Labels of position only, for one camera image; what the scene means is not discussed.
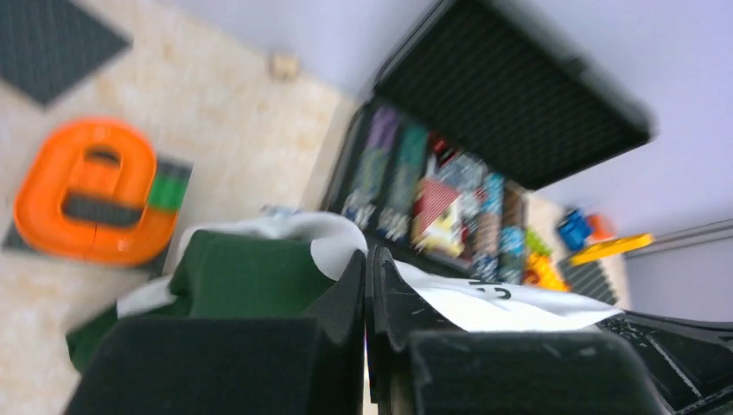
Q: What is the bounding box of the small green brick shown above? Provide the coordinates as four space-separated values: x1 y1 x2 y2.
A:
147 175 188 212

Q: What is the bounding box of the black poker chip case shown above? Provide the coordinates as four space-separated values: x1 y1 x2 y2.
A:
319 0 654 286

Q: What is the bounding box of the orange toy cup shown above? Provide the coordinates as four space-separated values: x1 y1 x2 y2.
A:
586 214 615 241

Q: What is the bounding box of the small wooden cube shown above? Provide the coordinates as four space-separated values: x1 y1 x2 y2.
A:
269 53 301 82

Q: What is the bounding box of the yellow orange toy car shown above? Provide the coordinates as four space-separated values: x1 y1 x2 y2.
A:
522 252 570 292

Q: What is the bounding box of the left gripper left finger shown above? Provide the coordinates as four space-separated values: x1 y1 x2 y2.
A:
66 252 366 414

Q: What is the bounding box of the small grey baseplate under e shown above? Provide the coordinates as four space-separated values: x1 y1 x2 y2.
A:
2 158 193 277

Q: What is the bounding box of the orange letter e toy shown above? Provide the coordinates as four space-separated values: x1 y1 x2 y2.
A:
13 118 181 267

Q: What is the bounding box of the dark grey baseplate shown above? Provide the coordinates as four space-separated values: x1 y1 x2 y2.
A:
558 259 619 305
1 1 132 106

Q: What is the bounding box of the blue toy brick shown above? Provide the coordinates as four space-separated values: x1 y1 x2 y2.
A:
556 208 591 252

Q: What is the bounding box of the yellow triangular toy brick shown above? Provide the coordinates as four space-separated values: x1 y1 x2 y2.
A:
569 233 654 266

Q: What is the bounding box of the dark grey baseplate right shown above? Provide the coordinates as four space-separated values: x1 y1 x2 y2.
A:
558 259 619 305

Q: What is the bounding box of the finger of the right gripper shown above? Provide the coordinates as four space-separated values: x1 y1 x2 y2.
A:
596 311 732 414

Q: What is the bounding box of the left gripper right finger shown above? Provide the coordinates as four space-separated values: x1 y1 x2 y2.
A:
366 246 666 414

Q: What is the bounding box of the green flat brick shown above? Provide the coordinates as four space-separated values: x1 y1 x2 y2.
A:
525 227 553 257

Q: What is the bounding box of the dark grey baseplate left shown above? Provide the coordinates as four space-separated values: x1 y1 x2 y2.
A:
1 1 132 106

